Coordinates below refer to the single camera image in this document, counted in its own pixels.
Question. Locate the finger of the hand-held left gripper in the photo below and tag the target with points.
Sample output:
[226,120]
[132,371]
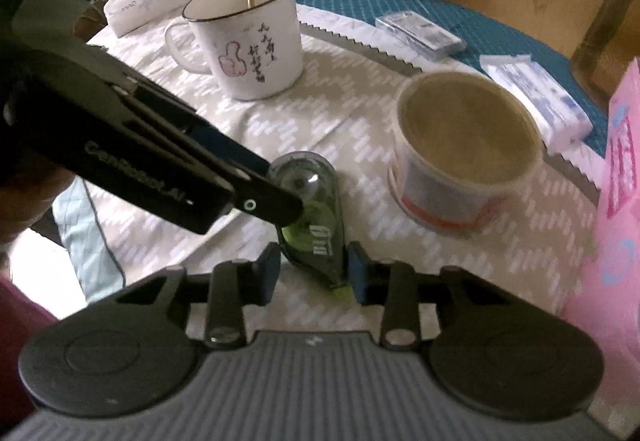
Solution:
[260,206]
[225,143]

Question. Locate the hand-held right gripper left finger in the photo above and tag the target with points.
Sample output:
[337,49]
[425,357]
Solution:
[269,273]

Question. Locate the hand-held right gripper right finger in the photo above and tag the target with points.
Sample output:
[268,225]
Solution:
[358,271]

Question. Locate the green correction tape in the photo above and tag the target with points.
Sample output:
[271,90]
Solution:
[320,241]

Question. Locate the white enamel mug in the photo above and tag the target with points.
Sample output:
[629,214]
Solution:
[260,36]

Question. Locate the beige patterned tablecloth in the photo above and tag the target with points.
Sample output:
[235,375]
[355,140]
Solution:
[340,121]

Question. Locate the light blue quilted cloth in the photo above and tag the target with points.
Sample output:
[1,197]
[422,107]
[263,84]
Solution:
[85,241]

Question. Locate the round paper tub red label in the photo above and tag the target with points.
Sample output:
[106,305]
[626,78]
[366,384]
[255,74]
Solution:
[465,141]

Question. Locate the small clear blister packet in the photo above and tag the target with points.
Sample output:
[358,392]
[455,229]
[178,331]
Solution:
[420,33]

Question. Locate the person's maroon clothing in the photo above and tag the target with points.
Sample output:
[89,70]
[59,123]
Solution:
[20,351]

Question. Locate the white blue print tissue pack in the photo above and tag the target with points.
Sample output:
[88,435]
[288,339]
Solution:
[540,96]

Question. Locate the pink plastic package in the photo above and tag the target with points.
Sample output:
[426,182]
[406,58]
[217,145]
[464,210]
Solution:
[615,231]

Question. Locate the teal woven mat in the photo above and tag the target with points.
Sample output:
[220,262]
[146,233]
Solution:
[500,26]

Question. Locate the wooden chair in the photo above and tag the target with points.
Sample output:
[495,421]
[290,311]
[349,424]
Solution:
[607,21]

